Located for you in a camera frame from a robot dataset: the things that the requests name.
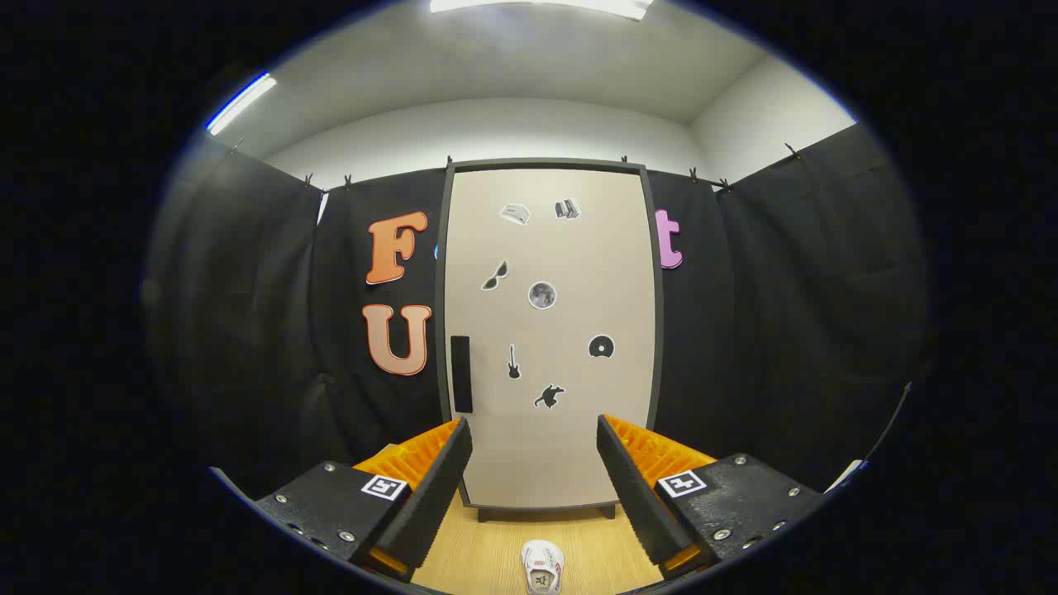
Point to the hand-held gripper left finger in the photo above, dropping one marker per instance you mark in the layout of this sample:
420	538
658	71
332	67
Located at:
438	487

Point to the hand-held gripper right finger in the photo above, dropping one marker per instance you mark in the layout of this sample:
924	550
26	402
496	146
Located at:
632	487

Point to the white canvas shoe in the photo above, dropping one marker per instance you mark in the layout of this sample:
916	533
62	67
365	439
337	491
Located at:
543	562

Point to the dark grey shoe cabinet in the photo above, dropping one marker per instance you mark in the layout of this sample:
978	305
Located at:
441	281

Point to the beige shoe cabinet door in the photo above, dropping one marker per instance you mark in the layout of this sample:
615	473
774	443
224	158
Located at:
570	264

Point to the black backdrop cloth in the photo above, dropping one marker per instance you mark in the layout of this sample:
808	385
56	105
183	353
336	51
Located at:
769	314

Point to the long ceiling light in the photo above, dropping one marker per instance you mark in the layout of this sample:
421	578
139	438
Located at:
241	102
537	5

